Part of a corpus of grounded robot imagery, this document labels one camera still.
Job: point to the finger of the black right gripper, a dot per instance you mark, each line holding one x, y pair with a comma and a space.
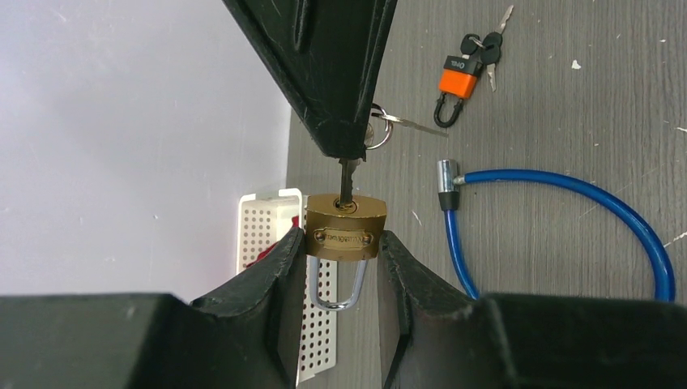
325, 56

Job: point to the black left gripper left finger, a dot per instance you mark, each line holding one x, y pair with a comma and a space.
142, 340

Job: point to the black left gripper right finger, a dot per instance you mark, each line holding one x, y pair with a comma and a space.
434, 336

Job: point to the silver key bunch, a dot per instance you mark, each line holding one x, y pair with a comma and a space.
345, 201

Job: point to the orange black padlock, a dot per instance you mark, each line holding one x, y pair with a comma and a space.
459, 77

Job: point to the brass padlock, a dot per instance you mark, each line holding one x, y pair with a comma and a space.
340, 232

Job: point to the blue cable lock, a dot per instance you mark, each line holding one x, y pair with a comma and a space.
541, 232

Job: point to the black headed key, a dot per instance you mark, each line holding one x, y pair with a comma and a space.
488, 49

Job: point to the white perforated plastic basket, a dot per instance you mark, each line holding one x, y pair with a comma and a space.
303, 336

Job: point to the red cloth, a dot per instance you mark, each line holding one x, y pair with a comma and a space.
263, 254

